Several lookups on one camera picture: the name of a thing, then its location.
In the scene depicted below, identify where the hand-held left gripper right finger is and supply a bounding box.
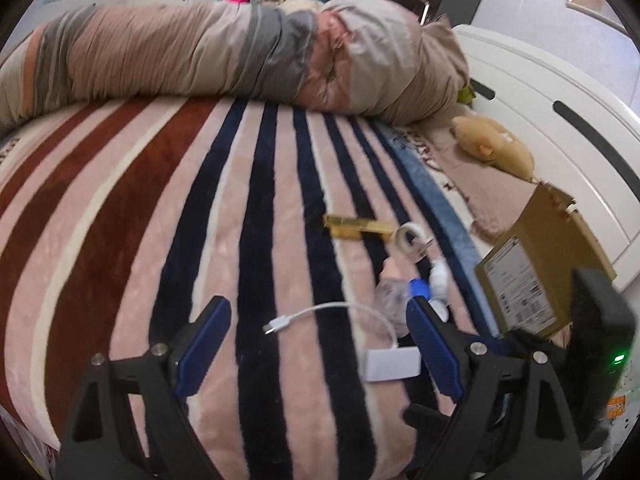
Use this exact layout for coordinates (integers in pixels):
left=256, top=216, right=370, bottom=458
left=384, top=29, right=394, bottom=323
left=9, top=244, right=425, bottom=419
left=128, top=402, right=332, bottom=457
left=402, top=297, right=585, bottom=480

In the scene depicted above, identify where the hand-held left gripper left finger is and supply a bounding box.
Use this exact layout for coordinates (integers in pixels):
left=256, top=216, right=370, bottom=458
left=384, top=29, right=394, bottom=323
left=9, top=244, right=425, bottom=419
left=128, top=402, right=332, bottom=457
left=55, top=296, right=233, bottom=480

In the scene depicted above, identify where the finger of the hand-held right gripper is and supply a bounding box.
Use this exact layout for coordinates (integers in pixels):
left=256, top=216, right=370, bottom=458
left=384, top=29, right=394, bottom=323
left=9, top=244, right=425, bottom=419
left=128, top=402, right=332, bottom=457
left=507, top=329, right=568, bottom=361

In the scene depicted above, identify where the white charger adapter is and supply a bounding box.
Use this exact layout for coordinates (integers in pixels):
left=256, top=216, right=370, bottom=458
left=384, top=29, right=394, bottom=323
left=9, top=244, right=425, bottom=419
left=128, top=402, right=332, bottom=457
left=360, top=347, right=421, bottom=384

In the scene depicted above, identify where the brown cardboard box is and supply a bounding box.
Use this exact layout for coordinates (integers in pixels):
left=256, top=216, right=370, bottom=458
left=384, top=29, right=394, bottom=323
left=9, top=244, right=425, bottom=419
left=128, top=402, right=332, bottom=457
left=474, top=182, right=617, bottom=338

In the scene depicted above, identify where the white usb cable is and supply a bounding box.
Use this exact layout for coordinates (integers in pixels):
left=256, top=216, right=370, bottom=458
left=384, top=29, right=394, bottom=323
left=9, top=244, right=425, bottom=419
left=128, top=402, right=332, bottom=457
left=263, top=302, right=399, bottom=350

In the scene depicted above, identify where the clear plastic bag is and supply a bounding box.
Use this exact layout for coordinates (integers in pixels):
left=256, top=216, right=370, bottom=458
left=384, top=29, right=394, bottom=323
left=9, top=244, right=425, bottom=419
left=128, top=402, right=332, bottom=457
left=374, top=257, right=413, bottom=339

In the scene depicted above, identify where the small white bottle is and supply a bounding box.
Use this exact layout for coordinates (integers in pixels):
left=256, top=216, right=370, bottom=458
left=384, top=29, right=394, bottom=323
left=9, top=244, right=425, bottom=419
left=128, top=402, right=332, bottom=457
left=428, top=258, right=451, bottom=298

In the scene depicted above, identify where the roll of clear tape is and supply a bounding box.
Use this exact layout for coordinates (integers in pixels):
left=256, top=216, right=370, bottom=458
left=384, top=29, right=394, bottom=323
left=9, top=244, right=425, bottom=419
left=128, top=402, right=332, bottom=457
left=394, top=223, right=433, bottom=258

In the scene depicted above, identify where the striped plush blanket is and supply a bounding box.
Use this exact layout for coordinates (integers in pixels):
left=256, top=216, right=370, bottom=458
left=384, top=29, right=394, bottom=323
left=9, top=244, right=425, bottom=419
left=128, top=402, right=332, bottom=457
left=0, top=95, right=506, bottom=480

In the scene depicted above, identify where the flat gold box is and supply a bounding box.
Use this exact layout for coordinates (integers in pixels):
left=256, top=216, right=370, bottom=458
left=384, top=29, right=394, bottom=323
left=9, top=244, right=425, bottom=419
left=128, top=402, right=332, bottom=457
left=322, top=213, right=397, bottom=242

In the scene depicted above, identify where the pink fringed bed sheet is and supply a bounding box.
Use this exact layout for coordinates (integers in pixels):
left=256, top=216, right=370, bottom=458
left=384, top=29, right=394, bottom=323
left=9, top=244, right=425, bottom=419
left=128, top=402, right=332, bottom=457
left=400, top=119, right=543, bottom=242

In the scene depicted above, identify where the tan plush toy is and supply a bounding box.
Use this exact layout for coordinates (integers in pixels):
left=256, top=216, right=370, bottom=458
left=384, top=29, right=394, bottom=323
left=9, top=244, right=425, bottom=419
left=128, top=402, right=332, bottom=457
left=449, top=114, right=537, bottom=179

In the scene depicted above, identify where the white bed headboard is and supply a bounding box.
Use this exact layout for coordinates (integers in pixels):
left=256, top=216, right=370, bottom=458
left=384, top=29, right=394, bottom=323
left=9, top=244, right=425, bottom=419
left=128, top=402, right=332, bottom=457
left=451, top=24, right=640, bottom=292

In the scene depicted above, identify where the beige pillow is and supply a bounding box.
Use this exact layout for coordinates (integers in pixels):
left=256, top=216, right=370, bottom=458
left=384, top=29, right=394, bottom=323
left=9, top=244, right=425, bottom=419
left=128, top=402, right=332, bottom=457
left=300, top=0, right=472, bottom=127

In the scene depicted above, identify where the rolled beige striped duvet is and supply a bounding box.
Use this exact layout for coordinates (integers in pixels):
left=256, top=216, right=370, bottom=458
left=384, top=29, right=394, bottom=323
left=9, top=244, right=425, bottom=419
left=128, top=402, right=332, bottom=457
left=0, top=2, right=351, bottom=132

